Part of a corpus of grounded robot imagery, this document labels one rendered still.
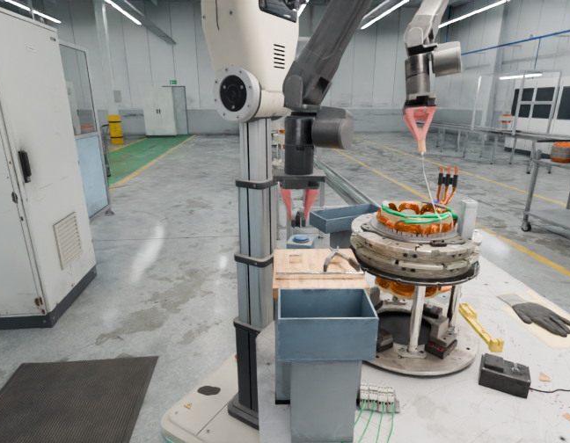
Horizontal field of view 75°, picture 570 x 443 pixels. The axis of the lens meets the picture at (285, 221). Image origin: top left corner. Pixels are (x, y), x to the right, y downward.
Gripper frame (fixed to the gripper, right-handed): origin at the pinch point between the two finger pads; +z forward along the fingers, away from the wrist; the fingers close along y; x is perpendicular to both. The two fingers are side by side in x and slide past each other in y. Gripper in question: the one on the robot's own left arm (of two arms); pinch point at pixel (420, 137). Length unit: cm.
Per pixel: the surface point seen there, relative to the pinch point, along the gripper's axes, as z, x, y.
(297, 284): 32.8, 27.9, -21.8
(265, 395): 59, 38, -12
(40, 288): 51, 213, 108
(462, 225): 21.8, -8.7, 0.4
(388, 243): 25.7, 9.0, -5.5
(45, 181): -17, 211, 109
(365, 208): 14.1, 12.6, 39.6
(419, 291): 37.0, 2.2, -2.7
